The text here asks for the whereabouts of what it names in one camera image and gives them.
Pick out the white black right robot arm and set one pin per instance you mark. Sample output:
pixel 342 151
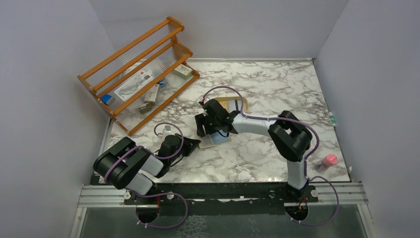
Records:
pixel 291 137

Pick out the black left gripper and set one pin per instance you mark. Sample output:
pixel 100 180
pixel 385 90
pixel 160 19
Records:
pixel 190 144

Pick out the orange wooden rack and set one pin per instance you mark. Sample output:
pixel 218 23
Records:
pixel 158 50

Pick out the gold credit card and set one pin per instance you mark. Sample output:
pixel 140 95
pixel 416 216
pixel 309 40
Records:
pixel 224 103

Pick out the blue grey eraser block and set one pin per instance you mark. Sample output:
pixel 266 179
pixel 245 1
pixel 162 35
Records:
pixel 106 99

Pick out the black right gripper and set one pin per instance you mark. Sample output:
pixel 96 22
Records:
pixel 201 120

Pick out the white card with dark stripe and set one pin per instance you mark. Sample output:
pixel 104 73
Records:
pixel 235 105

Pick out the grey olive small object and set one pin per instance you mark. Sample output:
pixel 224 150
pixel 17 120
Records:
pixel 146 107

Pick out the blue white round jar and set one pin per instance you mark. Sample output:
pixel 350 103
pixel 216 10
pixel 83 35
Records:
pixel 162 82

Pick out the beige oval tray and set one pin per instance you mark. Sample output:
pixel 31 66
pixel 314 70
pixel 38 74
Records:
pixel 244 100

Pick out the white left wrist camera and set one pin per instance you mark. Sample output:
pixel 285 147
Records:
pixel 167 130

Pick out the white printed packet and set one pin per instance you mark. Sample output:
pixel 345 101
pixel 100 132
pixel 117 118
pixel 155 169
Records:
pixel 133 84

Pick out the green white small tube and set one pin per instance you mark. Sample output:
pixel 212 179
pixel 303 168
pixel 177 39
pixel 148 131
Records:
pixel 333 120

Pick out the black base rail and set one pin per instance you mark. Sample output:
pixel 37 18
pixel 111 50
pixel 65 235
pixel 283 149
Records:
pixel 235 198

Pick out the pink bottle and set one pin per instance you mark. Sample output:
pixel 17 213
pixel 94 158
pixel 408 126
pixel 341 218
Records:
pixel 327 162

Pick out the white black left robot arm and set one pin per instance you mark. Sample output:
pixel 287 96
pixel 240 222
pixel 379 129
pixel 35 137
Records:
pixel 123 165

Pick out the tan leather card holder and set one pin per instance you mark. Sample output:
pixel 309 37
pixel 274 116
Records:
pixel 215 139

